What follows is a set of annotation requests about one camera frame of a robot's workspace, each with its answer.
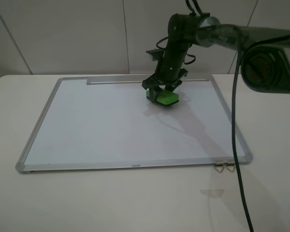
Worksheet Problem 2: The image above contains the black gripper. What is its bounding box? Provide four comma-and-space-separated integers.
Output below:
142, 47, 188, 102

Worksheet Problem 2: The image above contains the green whiteboard eraser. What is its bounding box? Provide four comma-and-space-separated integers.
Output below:
146, 89, 179, 106

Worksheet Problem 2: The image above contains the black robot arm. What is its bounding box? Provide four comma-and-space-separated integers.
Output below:
142, 13, 290, 105

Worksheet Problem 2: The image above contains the left metal hanging clip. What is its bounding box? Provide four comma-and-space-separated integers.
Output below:
214, 162, 225, 173

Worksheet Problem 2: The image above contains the metal hanging clip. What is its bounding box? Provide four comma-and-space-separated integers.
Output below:
225, 162, 236, 173
214, 162, 225, 173

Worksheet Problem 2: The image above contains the right metal hanging clip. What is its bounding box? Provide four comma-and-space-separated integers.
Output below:
225, 162, 236, 173

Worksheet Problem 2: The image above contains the clear tape piece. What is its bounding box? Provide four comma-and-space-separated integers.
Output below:
200, 189, 224, 199

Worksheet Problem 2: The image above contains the white whiteboard with aluminium frame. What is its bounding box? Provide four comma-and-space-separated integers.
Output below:
14, 74, 254, 174

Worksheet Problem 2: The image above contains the black cable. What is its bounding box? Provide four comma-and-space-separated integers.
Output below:
231, 29, 255, 232

